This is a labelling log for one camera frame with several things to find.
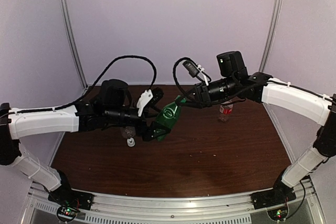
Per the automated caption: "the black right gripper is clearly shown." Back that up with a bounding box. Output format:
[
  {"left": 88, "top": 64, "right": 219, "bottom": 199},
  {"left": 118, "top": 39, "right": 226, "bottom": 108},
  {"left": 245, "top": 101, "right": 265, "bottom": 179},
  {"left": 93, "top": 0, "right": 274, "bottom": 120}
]
[{"left": 175, "top": 74, "right": 238, "bottom": 109}]

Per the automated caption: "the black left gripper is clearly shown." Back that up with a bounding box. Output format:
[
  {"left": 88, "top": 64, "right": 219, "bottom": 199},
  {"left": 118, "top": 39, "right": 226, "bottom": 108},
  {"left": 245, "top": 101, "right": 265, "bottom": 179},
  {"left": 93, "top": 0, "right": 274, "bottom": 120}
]
[{"left": 105, "top": 105, "right": 171, "bottom": 142}]

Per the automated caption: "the green plastic bottle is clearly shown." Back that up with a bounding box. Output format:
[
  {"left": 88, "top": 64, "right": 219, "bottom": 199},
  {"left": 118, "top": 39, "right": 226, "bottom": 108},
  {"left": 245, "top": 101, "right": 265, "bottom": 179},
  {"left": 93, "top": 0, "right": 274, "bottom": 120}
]
[{"left": 155, "top": 101, "right": 182, "bottom": 141}]

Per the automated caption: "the clear plastic bottle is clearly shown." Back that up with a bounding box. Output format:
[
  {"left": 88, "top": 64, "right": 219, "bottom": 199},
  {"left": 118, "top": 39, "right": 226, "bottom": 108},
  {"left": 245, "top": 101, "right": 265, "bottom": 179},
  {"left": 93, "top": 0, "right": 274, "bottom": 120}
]
[{"left": 120, "top": 126, "right": 136, "bottom": 139}]

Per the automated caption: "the white flip bottle cap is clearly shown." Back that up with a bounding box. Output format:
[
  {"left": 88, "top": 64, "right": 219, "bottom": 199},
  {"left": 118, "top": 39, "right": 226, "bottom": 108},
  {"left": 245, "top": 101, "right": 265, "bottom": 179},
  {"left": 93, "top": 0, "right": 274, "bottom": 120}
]
[{"left": 127, "top": 137, "right": 135, "bottom": 147}]

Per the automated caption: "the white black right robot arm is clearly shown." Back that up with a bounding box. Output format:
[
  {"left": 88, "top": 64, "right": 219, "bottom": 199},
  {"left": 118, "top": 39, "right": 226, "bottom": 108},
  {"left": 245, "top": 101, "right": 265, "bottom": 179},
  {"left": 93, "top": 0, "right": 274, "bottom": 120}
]
[{"left": 150, "top": 51, "right": 335, "bottom": 204}]

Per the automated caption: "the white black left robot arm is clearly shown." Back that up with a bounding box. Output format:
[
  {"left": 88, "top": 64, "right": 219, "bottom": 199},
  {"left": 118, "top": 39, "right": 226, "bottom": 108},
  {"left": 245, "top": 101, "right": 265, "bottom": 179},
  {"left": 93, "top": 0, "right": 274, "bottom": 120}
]
[{"left": 1, "top": 79, "right": 171, "bottom": 205}]

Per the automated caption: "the clear bottle red cap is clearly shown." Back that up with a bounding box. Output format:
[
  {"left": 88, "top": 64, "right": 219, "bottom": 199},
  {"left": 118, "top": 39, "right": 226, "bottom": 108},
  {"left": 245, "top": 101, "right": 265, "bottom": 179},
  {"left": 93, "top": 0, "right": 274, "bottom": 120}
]
[{"left": 218, "top": 100, "right": 233, "bottom": 123}]

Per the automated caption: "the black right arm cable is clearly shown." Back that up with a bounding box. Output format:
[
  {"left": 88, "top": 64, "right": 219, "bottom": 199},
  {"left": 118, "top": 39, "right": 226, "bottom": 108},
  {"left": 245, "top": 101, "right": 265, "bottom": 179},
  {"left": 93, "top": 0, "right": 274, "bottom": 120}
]
[{"left": 172, "top": 56, "right": 263, "bottom": 104}]

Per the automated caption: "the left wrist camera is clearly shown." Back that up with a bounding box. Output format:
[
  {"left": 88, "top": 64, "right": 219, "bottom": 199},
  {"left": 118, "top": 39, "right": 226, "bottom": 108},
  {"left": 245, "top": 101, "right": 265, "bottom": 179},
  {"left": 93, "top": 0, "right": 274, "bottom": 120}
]
[{"left": 136, "top": 87, "right": 164, "bottom": 116}]

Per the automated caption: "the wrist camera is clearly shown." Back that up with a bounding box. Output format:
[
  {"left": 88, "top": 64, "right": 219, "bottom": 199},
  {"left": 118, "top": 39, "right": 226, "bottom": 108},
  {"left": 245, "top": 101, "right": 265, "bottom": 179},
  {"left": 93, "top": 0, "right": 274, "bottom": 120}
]
[
  {"left": 136, "top": 87, "right": 164, "bottom": 116},
  {"left": 183, "top": 60, "right": 211, "bottom": 86}
]

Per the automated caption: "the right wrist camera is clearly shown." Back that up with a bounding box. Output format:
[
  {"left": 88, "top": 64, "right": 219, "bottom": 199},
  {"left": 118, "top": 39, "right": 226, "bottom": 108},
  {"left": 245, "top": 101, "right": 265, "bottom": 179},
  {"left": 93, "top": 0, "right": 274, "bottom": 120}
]
[{"left": 183, "top": 60, "right": 211, "bottom": 86}]

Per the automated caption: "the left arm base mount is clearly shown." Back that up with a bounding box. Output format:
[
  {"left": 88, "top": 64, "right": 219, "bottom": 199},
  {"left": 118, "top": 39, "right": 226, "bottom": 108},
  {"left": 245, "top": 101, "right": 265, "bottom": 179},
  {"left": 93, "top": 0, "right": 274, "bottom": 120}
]
[{"left": 45, "top": 170, "right": 93, "bottom": 223}]

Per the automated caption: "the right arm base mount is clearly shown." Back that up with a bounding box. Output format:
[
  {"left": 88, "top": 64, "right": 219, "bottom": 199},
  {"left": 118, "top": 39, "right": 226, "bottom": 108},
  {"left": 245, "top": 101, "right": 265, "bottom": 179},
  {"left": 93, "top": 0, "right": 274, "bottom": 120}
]
[{"left": 251, "top": 170, "right": 296, "bottom": 222}]

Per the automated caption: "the aluminium corner post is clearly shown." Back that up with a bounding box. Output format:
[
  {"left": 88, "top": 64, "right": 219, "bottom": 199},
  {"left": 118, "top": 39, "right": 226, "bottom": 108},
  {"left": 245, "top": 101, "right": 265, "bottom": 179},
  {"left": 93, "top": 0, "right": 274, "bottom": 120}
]
[{"left": 259, "top": 0, "right": 284, "bottom": 72}]

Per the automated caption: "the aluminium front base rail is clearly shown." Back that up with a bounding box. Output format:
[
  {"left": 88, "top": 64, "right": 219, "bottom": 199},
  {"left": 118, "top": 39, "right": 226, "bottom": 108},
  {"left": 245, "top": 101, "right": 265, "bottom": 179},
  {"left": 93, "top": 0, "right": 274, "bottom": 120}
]
[{"left": 23, "top": 179, "right": 326, "bottom": 224}]

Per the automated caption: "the left aluminium frame post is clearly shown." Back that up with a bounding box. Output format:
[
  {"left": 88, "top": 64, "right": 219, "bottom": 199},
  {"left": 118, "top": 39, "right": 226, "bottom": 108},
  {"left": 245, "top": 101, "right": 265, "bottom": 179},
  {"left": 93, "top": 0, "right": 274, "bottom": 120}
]
[{"left": 60, "top": 0, "right": 88, "bottom": 90}]

